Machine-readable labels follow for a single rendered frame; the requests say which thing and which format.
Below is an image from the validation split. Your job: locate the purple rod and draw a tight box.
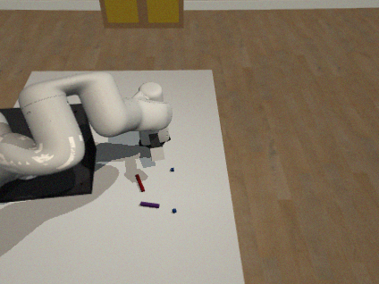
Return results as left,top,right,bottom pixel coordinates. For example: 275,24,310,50
140,202,159,208

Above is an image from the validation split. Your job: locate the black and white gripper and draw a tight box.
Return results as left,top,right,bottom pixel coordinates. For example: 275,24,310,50
139,126,171,148

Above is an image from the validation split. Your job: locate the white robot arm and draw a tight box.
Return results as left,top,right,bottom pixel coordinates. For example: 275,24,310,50
0,71,173,187

